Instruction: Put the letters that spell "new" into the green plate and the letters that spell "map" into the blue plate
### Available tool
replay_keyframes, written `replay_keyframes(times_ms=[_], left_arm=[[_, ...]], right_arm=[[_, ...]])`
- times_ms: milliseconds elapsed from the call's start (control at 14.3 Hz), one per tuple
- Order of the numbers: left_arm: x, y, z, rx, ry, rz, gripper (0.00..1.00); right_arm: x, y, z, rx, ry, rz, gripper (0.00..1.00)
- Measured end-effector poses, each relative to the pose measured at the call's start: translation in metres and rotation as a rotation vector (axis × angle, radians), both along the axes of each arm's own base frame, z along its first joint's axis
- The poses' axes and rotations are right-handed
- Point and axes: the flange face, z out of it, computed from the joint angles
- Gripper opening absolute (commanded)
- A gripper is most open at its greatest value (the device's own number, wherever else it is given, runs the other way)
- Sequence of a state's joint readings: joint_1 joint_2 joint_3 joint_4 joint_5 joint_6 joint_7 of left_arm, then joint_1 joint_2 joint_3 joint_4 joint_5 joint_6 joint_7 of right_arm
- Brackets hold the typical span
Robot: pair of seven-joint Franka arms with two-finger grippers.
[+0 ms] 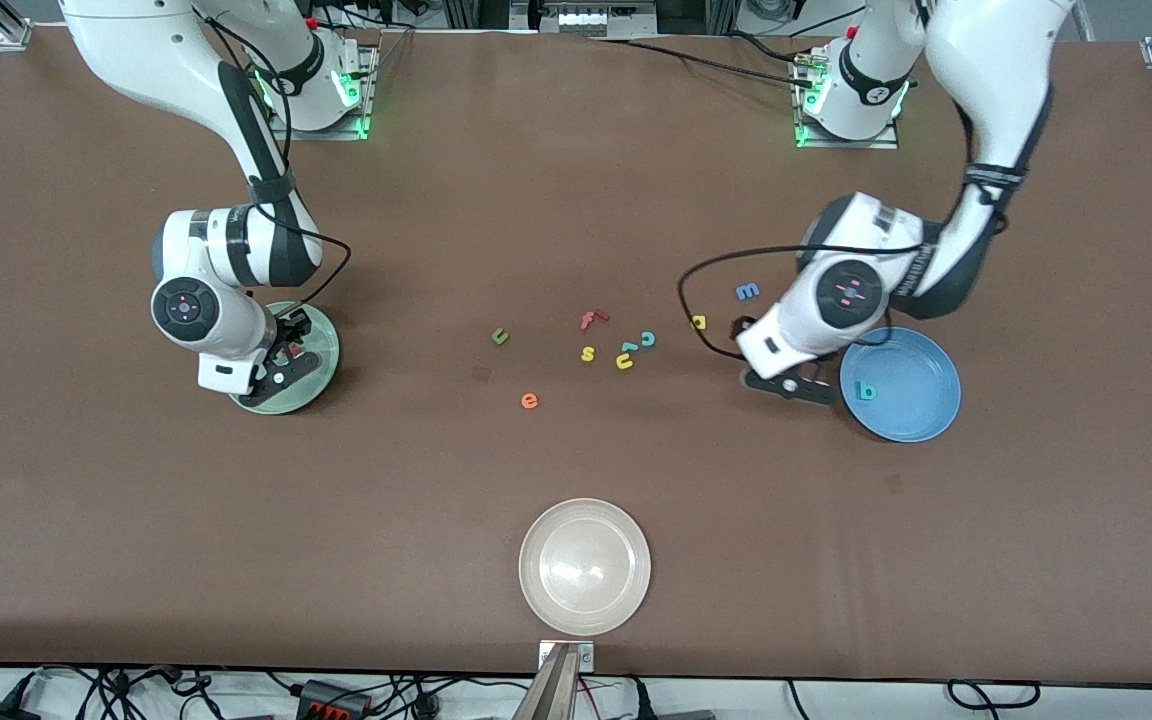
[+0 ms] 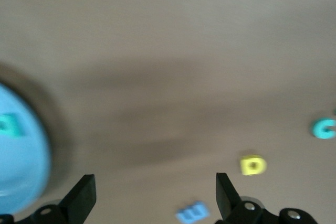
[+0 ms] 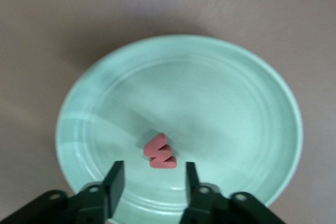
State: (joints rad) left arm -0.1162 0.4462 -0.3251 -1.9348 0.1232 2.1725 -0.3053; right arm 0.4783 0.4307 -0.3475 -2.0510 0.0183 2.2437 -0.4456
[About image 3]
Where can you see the light green plate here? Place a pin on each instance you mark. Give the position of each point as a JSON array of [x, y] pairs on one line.
[[210, 98]]

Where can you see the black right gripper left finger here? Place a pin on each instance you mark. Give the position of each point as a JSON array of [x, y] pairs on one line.
[[92, 203]]

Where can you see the pink foam letter w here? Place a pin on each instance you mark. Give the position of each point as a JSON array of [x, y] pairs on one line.
[[158, 153]]

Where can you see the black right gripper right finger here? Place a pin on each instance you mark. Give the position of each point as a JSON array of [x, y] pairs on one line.
[[207, 205]]

